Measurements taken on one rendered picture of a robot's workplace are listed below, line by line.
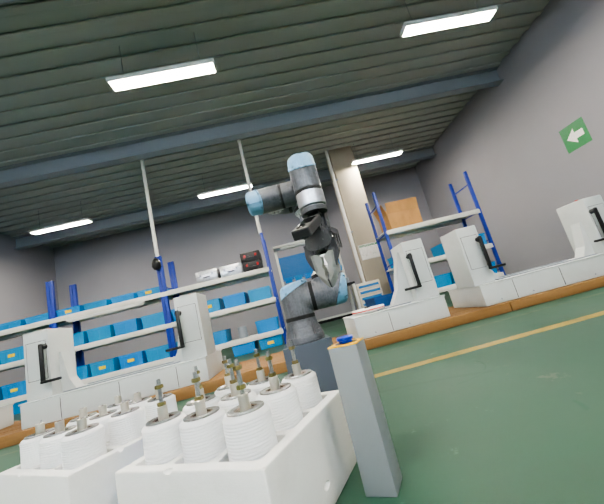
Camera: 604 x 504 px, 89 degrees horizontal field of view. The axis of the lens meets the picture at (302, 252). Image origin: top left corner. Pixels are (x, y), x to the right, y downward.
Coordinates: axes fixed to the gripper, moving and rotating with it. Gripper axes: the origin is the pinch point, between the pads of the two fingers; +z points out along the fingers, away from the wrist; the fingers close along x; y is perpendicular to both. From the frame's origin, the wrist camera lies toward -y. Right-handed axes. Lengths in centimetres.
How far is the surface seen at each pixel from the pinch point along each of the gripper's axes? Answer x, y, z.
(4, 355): 628, 175, -45
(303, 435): 9.5, -12.8, 29.4
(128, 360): 464, 264, 11
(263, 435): 12.6, -21.5, 25.4
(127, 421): 67, -11, 23
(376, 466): -0.7, -3.7, 40.2
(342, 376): 1.6, -3.7, 21.4
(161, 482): 34, -27, 30
